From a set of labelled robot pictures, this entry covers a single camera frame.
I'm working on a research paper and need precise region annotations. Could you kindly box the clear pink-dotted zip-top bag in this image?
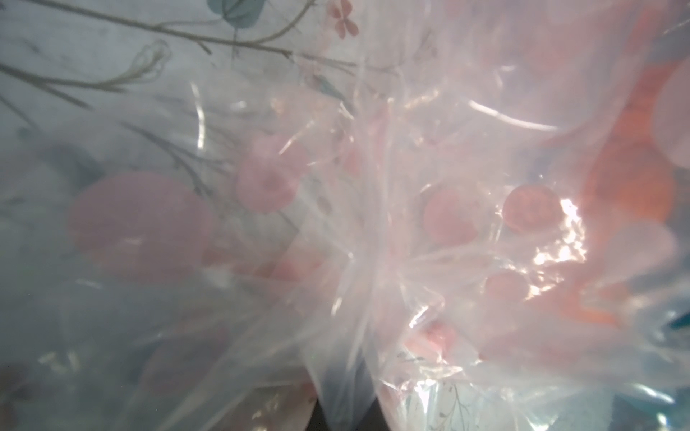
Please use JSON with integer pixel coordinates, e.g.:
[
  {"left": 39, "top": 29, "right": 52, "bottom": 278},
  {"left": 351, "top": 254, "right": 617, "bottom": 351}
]
[{"left": 1, "top": 1, "right": 689, "bottom": 430}]

